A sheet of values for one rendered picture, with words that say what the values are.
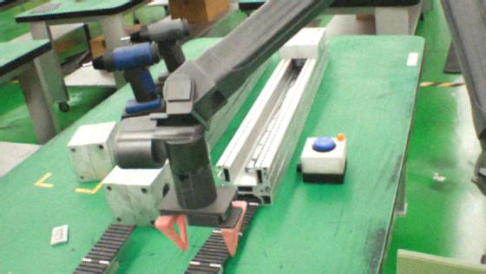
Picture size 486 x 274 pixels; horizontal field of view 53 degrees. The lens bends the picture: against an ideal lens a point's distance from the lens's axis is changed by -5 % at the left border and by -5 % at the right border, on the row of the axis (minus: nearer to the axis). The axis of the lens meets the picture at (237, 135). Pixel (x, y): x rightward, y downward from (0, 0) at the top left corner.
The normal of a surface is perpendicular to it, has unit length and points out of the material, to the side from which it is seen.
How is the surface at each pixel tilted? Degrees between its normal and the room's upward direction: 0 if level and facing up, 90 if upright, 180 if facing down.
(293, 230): 0
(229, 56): 41
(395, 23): 90
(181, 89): 46
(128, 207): 90
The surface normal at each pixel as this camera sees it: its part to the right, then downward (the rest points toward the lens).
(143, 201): -0.29, 0.47
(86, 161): -0.03, 0.45
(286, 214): -0.14, -0.89
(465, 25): -0.30, -0.27
